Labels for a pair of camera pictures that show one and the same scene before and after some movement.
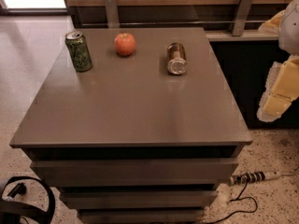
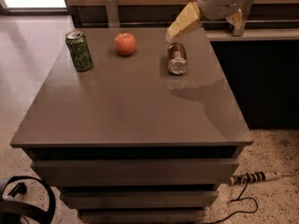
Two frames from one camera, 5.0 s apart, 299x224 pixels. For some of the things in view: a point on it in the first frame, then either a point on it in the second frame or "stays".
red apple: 124,44 stays
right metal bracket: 246,3 stays
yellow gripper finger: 273,24 to 235,19
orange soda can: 177,63 stays
